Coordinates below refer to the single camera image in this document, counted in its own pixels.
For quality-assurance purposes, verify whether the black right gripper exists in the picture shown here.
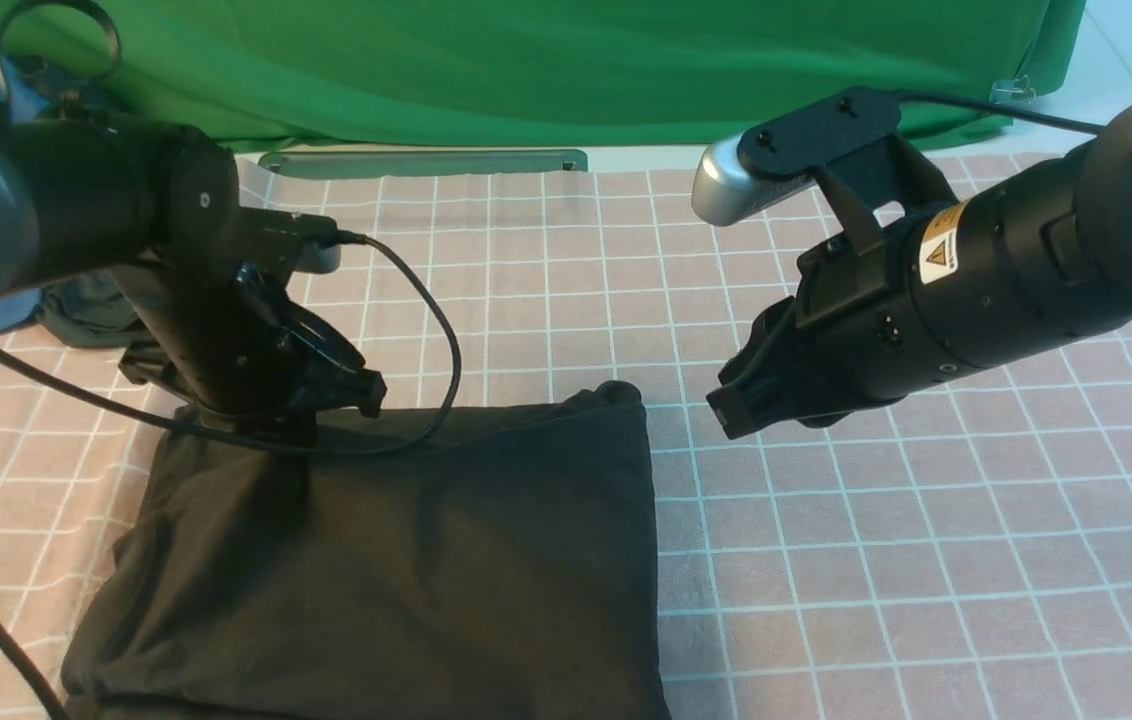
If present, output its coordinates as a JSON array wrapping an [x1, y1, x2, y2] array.
[[706, 225, 947, 439]]

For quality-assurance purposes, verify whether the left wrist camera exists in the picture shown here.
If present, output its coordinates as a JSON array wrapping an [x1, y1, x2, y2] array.
[[238, 208, 368, 278]]

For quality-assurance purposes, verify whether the clear binder clip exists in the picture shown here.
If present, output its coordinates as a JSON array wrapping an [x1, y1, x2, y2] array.
[[988, 74, 1038, 108]]

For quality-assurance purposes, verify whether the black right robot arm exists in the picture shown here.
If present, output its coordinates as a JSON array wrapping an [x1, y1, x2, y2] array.
[[691, 87, 1132, 439]]

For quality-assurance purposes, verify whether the dark gray long-sleeve shirt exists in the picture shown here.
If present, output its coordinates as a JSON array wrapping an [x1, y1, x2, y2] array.
[[60, 382, 670, 719]]

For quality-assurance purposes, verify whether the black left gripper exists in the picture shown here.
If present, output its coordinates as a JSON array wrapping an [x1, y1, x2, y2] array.
[[112, 259, 387, 445]]

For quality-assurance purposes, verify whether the dark gray crumpled garment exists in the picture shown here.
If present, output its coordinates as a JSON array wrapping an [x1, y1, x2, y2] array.
[[34, 272, 151, 350]]

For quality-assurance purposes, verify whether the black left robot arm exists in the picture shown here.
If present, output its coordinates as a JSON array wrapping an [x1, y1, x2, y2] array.
[[0, 111, 387, 439]]

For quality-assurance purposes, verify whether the green backdrop cloth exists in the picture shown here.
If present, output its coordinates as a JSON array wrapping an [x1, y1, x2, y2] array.
[[0, 0, 1087, 158]]

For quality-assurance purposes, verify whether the pink checkered tablecloth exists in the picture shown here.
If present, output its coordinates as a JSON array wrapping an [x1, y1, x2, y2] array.
[[0, 158, 1132, 719]]

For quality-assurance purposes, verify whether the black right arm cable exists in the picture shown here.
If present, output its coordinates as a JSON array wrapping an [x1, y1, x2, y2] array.
[[891, 89, 1107, 137]]

